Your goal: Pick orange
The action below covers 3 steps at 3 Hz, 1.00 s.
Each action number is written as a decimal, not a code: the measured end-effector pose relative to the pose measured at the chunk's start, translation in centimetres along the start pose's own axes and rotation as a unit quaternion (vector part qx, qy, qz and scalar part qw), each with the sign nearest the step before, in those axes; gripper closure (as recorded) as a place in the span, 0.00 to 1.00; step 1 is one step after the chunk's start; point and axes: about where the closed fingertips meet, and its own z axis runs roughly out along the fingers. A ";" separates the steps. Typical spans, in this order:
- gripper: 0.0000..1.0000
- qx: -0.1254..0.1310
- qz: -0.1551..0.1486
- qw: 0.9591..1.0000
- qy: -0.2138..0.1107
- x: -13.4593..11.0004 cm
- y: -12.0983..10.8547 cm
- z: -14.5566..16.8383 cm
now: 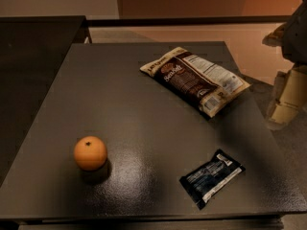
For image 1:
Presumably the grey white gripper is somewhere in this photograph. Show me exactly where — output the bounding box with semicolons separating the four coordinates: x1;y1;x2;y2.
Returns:
262;0;307;130

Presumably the orange fruit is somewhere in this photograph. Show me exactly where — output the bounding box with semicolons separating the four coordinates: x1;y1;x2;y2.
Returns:
74;136;107;172

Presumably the brown white snack bag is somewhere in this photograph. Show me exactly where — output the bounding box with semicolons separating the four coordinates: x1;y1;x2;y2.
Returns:
140;47;250;118

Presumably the black blue snack packet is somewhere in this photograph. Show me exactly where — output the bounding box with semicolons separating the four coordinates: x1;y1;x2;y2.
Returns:
179;149;246;210

